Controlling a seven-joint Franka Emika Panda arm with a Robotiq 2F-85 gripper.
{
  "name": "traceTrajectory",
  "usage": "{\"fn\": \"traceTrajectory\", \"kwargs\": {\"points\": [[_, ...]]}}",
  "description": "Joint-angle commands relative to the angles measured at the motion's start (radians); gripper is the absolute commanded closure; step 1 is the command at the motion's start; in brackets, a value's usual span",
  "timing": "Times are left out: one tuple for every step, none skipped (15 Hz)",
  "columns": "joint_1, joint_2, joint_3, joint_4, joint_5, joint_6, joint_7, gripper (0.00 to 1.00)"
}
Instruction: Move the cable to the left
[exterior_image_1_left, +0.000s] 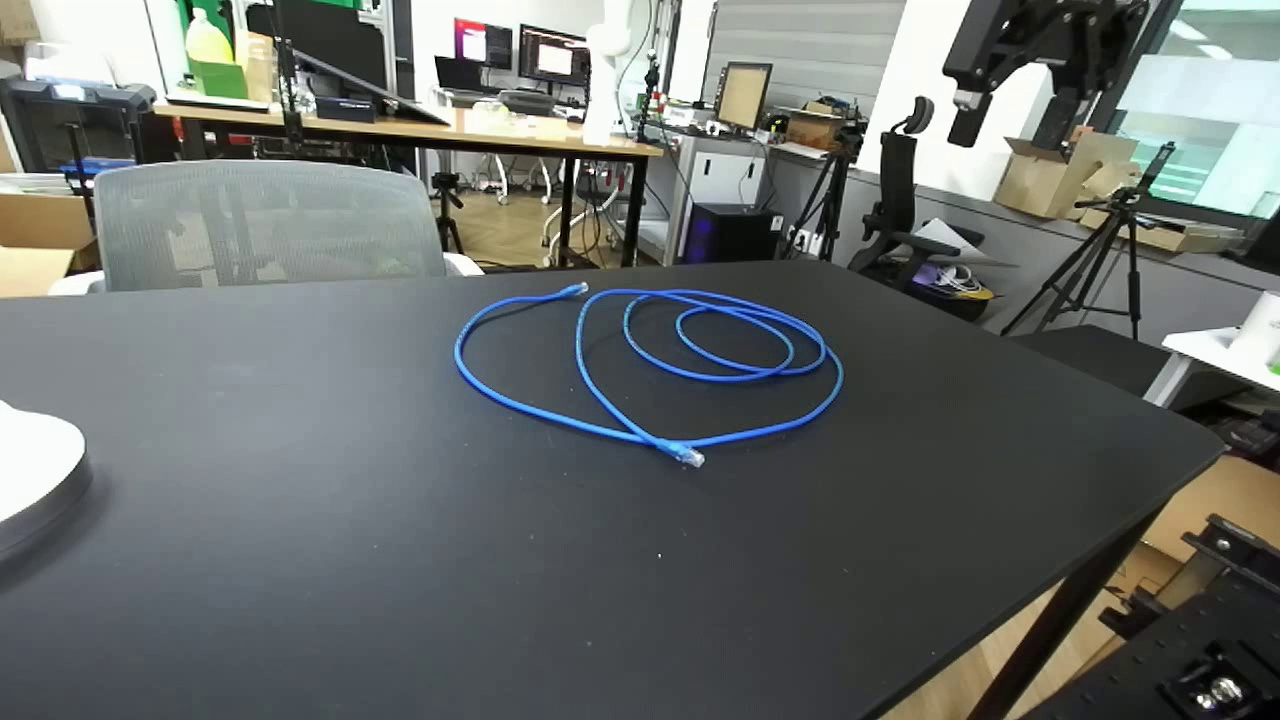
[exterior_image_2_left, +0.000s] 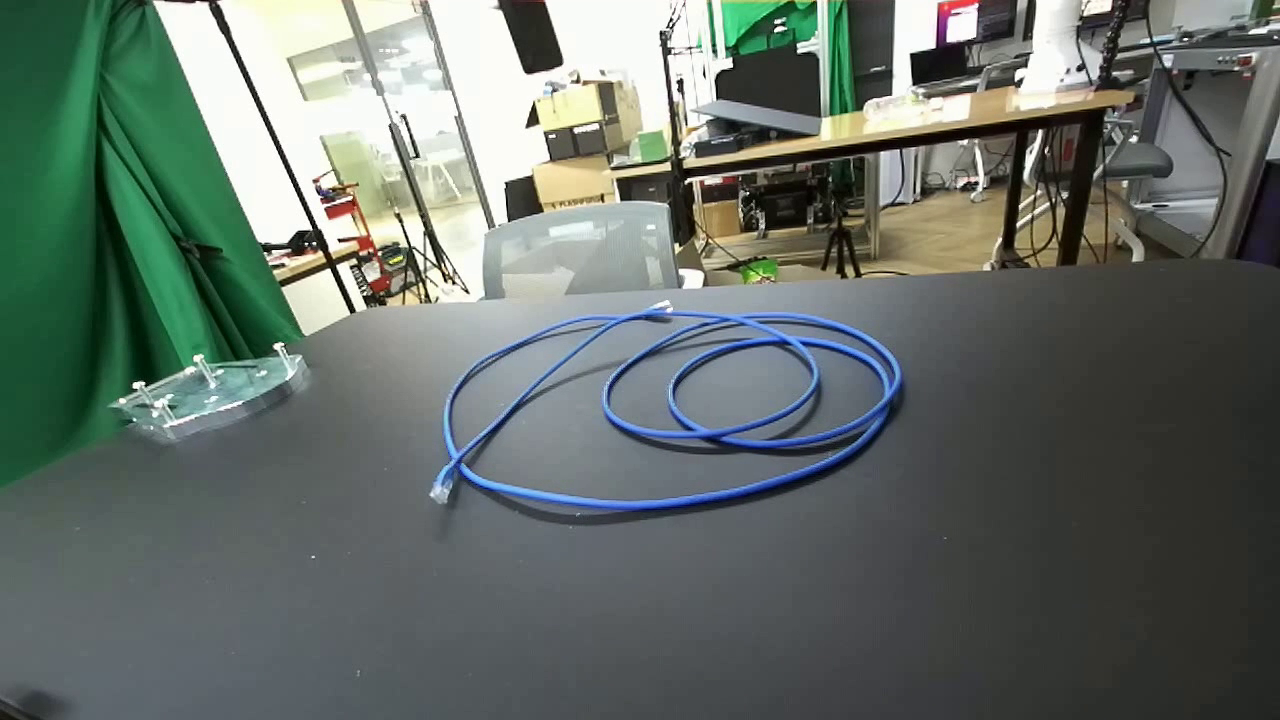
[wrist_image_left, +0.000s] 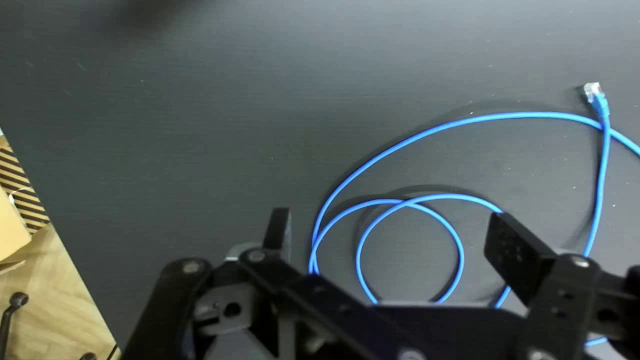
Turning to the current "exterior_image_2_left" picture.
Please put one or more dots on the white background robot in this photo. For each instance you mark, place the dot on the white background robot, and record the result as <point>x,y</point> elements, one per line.
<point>1053,52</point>

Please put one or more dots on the grey mesh office chair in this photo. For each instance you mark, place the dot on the grey mesh office chair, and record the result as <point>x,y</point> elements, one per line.
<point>575,247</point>

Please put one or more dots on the white plate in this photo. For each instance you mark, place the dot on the white plate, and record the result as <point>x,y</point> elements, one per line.
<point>215,394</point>

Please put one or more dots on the small black tripod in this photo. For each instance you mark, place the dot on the small black tripod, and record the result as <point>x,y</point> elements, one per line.
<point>843,247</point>

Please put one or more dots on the open cardboard box with flaps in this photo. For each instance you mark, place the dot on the open cardboard box with flaps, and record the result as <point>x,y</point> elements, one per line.
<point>587,105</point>

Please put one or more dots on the long wooden desk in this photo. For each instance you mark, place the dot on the long wooden desk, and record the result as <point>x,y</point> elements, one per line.
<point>935,123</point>

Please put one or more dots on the green curtain backdrop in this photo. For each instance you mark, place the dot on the green curtain backdrop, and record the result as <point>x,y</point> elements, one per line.
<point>93,203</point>

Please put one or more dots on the grey swivel chair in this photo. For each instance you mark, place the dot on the grey swivel chair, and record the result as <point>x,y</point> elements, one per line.
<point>1138,160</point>

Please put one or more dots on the red utility cart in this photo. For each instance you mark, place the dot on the red utility cart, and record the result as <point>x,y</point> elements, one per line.
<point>348,225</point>

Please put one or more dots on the black light stand pole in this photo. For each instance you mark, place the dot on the black light stand pole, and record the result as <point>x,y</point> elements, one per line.
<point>281,147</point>

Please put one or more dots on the black hanging monitor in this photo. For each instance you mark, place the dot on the black hanging monitor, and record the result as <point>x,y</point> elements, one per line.
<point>531,33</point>

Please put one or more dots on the green backdrop screen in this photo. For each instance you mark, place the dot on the green backdrop screen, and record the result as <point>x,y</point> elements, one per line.
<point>767,27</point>

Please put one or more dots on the monitor with pink screen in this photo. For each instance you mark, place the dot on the monitor with pink screen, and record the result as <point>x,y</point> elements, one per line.
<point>963,22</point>

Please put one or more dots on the black vertical stand pole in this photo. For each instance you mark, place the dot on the black vertical stand pole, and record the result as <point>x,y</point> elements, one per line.
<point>668,133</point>

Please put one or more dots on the plain closed cardboard box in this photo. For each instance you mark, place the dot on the plain closed cardboard box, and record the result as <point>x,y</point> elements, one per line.
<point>577,180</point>

